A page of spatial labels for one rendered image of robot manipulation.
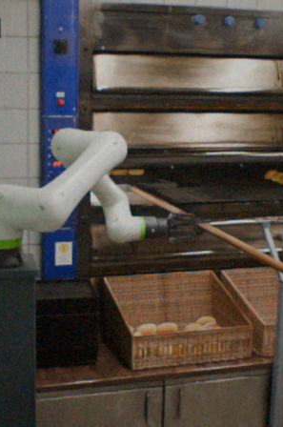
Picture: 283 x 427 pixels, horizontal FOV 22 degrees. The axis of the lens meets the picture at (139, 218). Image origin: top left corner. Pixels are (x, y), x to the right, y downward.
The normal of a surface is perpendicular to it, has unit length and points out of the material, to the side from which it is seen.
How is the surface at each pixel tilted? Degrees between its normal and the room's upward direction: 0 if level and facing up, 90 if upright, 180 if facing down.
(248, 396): 90
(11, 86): 90
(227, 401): 90
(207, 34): 90
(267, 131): 70
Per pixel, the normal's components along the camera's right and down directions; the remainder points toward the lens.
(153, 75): 0.29, -0.15
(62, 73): 0.29, 0.20
